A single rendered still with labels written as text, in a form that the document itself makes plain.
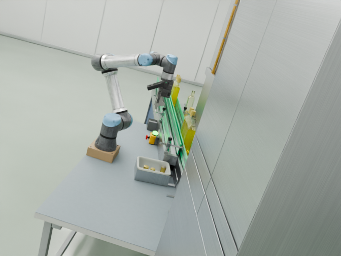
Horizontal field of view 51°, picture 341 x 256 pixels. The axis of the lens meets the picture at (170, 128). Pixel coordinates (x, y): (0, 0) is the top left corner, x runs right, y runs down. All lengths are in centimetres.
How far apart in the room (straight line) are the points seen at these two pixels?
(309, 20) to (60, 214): 149
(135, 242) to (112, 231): 13
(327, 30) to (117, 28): 758
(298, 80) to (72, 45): 775
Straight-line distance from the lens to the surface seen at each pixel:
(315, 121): 80
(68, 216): 192
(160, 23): 823
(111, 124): 239
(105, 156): 244
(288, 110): 82
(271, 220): 88
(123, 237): 187
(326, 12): 82
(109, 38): 829
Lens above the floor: 192
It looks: 21 degrees down
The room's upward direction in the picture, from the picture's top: 17 degrees clockwise
